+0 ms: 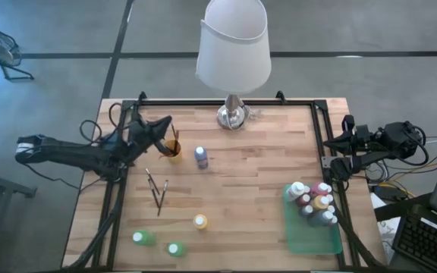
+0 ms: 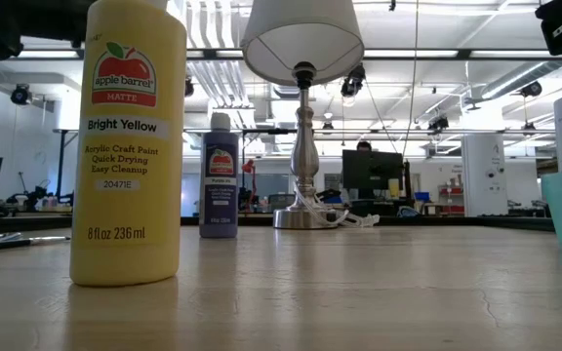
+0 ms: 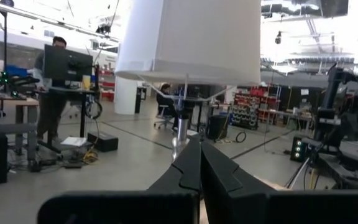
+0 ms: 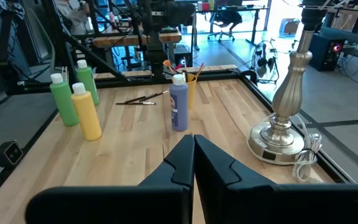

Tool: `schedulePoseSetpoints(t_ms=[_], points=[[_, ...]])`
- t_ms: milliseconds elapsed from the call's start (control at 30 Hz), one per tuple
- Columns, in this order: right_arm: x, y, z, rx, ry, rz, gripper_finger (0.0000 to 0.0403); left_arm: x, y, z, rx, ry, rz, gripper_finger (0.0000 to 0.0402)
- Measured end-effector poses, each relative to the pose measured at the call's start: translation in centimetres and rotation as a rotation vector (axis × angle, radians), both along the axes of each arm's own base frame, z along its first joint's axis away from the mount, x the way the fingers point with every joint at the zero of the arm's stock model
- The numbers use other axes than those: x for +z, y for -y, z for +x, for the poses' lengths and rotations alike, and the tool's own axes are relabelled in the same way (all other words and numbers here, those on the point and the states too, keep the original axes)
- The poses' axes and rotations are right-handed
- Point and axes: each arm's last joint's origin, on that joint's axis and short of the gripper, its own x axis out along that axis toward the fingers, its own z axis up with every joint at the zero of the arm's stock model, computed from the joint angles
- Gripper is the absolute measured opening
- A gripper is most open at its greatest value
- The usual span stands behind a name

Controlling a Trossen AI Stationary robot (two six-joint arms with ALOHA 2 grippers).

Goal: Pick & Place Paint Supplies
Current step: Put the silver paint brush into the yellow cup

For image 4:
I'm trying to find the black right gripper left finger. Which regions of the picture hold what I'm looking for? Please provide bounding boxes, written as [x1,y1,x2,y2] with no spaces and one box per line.
[25,134,196,224]

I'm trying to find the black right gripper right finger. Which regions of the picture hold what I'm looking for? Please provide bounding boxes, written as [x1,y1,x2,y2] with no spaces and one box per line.
[194,134,358,224]

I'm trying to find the black paintbrush silver ferrule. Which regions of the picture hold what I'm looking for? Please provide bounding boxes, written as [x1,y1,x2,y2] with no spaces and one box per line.
[139,90,170,102]
[115,101,157,106]
[124,95,160,104]

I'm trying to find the large purple paint bottle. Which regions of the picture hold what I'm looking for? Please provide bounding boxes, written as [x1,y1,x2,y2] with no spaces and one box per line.
[168,73,190,132]

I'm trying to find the light green paint bottle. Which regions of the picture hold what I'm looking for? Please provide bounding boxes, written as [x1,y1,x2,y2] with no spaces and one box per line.
[49,73,80,127]
[75,59,100,106]

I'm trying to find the large yellow paint bottle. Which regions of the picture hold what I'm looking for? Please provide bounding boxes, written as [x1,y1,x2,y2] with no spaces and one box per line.
[71,82,103,141]

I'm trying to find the silver table lamp white shade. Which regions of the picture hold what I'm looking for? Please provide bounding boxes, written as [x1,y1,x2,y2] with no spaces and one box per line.
[247,0,338,166]

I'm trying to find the orange brush holder cup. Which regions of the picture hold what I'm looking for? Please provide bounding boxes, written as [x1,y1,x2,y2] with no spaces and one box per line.
[185,73,198,110]

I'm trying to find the black floor fan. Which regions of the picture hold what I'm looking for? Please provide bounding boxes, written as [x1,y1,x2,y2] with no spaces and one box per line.
[250,39,281,85]

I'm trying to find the wooden background table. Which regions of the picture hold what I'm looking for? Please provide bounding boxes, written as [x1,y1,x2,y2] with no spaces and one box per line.
[93,29,183,48]

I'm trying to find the black equipment box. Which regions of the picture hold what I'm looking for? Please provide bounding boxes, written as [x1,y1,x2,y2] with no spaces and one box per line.
[308,32,346,73]

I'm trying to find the cardboard box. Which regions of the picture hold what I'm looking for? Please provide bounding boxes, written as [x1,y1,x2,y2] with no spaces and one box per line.
[279,17,301,37]

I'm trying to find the black office chair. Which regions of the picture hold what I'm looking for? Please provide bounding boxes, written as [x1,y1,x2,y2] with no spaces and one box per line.
[207,9,244,43]

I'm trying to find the black workbench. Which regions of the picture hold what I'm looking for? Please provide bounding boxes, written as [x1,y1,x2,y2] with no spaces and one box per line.
[319,5,358,86]

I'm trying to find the person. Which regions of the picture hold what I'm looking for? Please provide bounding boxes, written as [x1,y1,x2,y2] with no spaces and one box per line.
[54,0,91,35]

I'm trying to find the black background desk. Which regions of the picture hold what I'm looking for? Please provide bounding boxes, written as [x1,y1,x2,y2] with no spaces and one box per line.
[193,4,272,45]

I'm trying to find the black frame clamp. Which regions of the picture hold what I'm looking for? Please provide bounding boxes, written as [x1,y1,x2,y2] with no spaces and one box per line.
[240,69,259,86]

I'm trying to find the small black camera box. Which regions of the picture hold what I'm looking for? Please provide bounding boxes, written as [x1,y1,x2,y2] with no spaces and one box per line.
[0,140,24,169]

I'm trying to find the black floor cables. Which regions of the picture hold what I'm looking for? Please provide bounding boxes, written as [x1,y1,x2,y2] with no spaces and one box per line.
[336,55,358,86]

